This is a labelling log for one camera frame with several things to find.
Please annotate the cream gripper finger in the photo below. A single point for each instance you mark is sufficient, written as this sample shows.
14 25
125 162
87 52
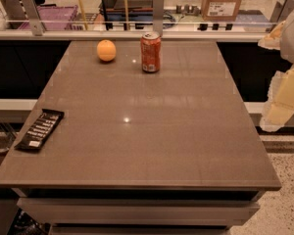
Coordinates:
272 40
279 107

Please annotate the red coke can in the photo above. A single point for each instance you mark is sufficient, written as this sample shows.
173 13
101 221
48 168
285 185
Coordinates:
150 44

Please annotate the black rxbar chocolate bar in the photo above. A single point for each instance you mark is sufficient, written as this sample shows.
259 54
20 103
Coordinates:
40 130

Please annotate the cardboard box with label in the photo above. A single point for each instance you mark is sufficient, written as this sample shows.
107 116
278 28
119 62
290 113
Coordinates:
220 10

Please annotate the orange fruit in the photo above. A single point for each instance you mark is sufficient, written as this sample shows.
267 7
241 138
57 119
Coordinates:
106 50

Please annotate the purple plastic crate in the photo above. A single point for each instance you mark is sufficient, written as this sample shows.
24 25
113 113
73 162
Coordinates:
57 17

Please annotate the right metal railing bracket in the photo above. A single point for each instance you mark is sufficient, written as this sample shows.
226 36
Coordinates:
281 10

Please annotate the metal railing bracket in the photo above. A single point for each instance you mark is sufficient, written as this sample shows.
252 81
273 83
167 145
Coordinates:
281 10
36 26
158 14

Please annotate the middle metal railing bracket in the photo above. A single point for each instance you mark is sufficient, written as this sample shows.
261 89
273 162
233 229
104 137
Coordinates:
158 14

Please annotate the left metal railing bracket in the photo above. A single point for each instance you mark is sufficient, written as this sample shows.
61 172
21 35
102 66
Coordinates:
36 26

